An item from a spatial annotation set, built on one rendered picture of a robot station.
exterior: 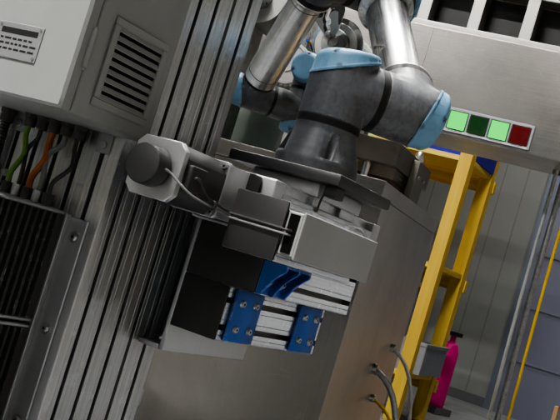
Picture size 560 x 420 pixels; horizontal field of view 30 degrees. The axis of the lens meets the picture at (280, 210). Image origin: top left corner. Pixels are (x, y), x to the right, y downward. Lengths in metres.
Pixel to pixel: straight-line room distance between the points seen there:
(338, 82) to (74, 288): 0.58
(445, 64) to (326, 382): 1.09
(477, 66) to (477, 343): 6.19
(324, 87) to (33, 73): 0.57
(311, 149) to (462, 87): 1.31
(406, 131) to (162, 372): 0.98
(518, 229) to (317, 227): 7.65
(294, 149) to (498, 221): 7.42
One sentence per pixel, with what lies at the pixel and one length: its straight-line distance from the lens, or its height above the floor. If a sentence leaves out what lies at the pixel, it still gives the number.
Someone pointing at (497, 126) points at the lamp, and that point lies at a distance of 3.00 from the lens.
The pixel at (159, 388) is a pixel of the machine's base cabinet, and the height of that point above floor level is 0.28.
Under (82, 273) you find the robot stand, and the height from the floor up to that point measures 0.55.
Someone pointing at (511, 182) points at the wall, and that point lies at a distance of 9.22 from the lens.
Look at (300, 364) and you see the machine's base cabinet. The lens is 2.43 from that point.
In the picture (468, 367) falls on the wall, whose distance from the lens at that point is 9.11.
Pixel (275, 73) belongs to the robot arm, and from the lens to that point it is 2.37.
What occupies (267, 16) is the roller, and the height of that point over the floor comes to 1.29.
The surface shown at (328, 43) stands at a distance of 2.80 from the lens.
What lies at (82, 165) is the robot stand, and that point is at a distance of 1.64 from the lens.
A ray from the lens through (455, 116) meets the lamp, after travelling 3.02.
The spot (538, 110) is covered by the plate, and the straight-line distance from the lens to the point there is 3.00.
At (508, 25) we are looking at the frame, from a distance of 3.16.
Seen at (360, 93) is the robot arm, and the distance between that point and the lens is 1.83.
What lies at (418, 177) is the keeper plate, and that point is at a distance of 2.82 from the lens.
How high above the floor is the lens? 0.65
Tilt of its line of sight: 3 degrees up
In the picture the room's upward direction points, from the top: 17 degrees clockwise
